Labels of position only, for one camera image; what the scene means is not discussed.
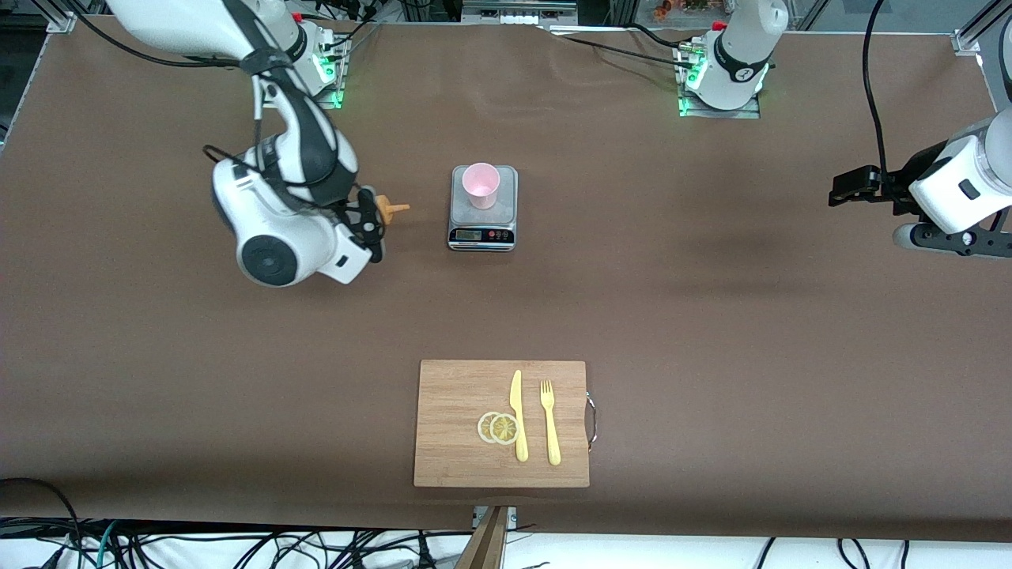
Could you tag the yellow plastic fork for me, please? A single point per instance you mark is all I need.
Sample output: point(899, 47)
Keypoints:
point(551, 427)

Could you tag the bamboo cutting board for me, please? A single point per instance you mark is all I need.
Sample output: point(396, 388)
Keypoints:
point(458, 427)

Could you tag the lemon slice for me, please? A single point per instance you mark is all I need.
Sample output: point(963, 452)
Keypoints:
point(483, 427)
point(504, 429)

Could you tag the wooden beam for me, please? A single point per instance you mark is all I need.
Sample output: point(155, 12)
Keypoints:
point(484, 541)

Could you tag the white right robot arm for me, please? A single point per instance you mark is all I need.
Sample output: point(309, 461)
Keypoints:
point(269, 213)

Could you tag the grey power strip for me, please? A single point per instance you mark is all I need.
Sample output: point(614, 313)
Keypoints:
point(518, 17)

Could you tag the pink plastic cup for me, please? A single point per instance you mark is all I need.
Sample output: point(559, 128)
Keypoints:
point(481, 186)

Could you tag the aluminium frame profile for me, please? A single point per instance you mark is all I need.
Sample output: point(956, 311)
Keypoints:
point(62, 16)
point(976, 32)

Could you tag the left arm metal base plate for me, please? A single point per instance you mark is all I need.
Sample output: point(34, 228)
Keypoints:
point(743, 113)

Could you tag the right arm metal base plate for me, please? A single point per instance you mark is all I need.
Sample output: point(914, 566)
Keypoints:
point(336, 99)

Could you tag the silver digital kitchen scale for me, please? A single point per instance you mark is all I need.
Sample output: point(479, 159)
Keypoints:
point(483, 229)

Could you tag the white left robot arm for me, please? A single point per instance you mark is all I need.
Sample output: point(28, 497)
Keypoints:
point(739, 55)

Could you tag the yellow plastic knife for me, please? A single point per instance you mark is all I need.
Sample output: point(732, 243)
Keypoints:
point(518, 415)

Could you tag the small metal bracket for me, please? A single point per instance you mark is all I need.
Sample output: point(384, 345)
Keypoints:
point(513, 515)

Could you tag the translucent sauce bottle orange cap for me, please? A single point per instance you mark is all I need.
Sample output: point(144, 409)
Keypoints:
point(393, 209)

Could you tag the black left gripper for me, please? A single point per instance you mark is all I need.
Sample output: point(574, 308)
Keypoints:
point(899, 187)

